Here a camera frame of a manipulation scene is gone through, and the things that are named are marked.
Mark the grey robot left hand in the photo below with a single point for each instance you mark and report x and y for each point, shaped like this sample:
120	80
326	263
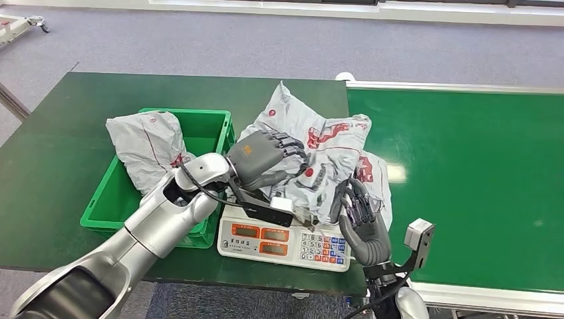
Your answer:
257	156

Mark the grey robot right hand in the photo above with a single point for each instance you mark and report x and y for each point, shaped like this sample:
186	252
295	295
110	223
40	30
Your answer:
368	242

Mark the large grey mailer package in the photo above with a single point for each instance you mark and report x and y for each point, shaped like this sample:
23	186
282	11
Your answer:
326	154

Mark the small grey mailer package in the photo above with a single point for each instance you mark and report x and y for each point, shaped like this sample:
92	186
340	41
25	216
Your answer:
376	180

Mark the green conveyor belt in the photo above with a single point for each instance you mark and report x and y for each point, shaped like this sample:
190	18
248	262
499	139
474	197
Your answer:
462	176

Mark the grey crumpled mailer package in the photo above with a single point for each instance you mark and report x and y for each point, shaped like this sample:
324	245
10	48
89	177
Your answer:
141	145

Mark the white conveyor roller cap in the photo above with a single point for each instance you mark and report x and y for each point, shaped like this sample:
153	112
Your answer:
345	77

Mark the electronic scale with steel tray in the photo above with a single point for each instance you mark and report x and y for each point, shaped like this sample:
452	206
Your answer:
246	246

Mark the green plastic crate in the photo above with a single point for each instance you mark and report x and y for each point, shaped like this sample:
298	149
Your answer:
105	211

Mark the dark green table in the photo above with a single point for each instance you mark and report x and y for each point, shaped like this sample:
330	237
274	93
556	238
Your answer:
57	154

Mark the white wheeled cart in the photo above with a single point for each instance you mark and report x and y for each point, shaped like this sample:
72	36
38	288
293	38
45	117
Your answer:
15	26

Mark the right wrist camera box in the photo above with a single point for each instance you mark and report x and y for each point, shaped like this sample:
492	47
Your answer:
418	237

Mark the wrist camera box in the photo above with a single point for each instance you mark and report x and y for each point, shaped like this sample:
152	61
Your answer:
273	211
418	237

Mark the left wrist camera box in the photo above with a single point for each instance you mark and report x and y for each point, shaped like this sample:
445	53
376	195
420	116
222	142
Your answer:
273	211

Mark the grey metal rail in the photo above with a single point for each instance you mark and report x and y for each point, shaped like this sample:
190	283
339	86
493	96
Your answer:
13	103

